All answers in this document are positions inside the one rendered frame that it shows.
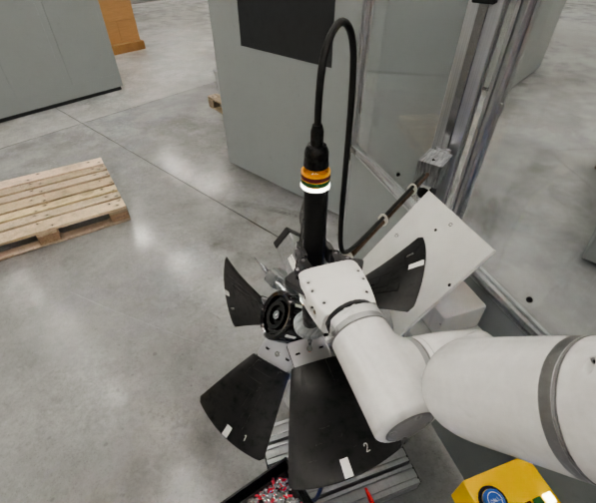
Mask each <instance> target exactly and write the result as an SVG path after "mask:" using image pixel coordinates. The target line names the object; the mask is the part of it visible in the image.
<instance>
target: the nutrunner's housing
mask: <svg viewBox="0 0 596 503"><path fill-rule="evenodd" d="M323 132H324V130H323V126H322V124H321V125H320V126H315V125H314V123H313V124H312V127H311V129H310V142H309V143H307V145H306V147H305V149H304V156H303V166H304V167H305V168H306V169H307V170H309V171H314V172H320V171H324V170H326V169H327V168H328V166H329V161H328V155H329V150H328V147H327V145H326V143H324V142H323ZM302 323H303V325H304V326H305V327H306V328H315V327H317V325H316V324H315V322H314V321H313V319H312V318H311V316H310V315H309V313H308V312H307V310H306V308H305V306H304V305H302Z"/></svg>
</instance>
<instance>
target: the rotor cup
mask: <svg viewBox="0 0 596 503"><path fill-rule="evenodd" d="M296 304H299V305H302V303H301V302H300V297H299V295H297V294H294V293H291V292H288V291H285V290H277V291H275V292H273V293H272V294H271V295H270V296H269V297H268V299H267V300H266V302H265V304H264V306H263V308H262V312H261V317H260V327H261V331H262V334H263V336H264V337H265V338H267V339H268V340H271V341H275V342H279V343H284V344H289V343H290V342H293V341H296V340H300V339H303V338H302V337H300V336H299V335H297V333H296V332H295V329H294V322H293V319H294V318H295V317H296V315H297V314H298V313H300V312H301V311H302V308H299V307H296ZM276 310H278V311H279V313H280V315H279V317H278V318H277V319H274V312H275V311H276ZM286 335H291V336H295V337H296V338H295V339H293V338H289V337H286Z"/></svg>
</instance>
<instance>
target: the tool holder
mask: <svg viewBox="0 0 596 503"><path fill-rule="evenodd" d="M293 322H294V329H295V332H296V333H297V335H299V336H300V337H302V338H305V339H317V338H320V337H321V336H323V335H324V333H323V332H322V331H321V330H320V329H319V328H318V326H317V327H315V328H306V327H305V326H304V325H303V323H302V312H300V313H298V314H297V315H296V317H295V318H294V319H293Z"/></svg>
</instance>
